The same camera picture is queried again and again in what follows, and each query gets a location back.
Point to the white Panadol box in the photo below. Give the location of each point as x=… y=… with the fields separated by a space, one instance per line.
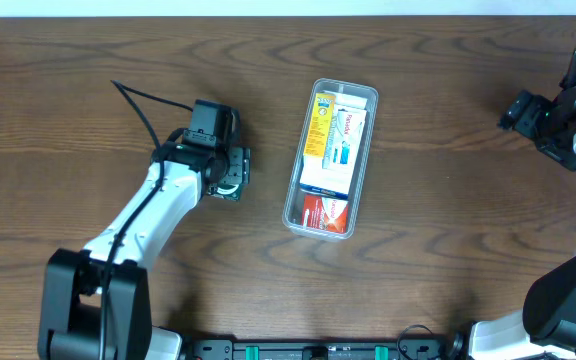
x=344 y=139

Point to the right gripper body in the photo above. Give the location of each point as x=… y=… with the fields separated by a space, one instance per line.
x=514 y=113

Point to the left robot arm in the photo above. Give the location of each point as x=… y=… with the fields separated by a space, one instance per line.
x=95 y=302

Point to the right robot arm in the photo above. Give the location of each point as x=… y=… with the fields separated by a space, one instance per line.
x=545 y=327

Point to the clear plastic container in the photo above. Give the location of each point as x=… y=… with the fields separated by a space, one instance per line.
x=293 y=208

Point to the green Zam-Buk tin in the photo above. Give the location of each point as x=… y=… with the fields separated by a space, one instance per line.
x=227 y=191

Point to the red Panadol Actifast box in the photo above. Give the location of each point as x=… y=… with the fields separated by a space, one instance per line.
x=324 y=213

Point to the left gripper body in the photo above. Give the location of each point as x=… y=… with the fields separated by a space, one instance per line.
x=236 y=169

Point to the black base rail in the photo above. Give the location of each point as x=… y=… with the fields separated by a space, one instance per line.
x=415 y=348

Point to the blue fever patch box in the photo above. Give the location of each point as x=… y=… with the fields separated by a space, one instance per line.
x=317 y=179

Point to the yellow medicine box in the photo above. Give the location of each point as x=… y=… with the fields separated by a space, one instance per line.
x=319 y=125

